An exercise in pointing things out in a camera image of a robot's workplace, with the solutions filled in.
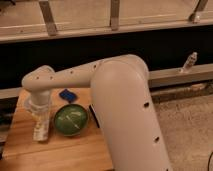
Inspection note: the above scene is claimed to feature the metal frame post middle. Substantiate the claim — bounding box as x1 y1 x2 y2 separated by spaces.
110 0 120 31

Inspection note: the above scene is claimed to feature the metal frame post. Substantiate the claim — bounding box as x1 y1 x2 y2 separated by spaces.
110 0 120 31
189 0 208 23
39 0 57 36

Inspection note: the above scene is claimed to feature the white plastic bottle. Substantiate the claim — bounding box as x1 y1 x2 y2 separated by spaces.
33 116 49 141

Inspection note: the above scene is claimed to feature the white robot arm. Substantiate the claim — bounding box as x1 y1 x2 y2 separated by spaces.
22 54 173 171

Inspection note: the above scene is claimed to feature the blue sponge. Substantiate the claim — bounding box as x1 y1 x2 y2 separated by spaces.
59 89 77 103

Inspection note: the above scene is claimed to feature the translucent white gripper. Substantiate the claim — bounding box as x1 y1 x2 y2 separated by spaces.
27 99 52 142

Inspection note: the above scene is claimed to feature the metal frame post right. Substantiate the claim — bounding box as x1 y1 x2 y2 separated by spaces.
189 0 208 23

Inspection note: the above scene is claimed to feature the small metal bracket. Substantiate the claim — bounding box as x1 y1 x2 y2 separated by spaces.
181 52 197 73

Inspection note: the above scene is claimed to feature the green bowl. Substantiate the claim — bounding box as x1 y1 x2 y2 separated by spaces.
53 104 89 137

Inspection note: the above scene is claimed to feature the metal frame post left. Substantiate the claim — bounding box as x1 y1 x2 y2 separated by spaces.
39 0 57 36

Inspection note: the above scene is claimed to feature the clear plastic cup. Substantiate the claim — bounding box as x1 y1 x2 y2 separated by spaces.
24 98 51 115

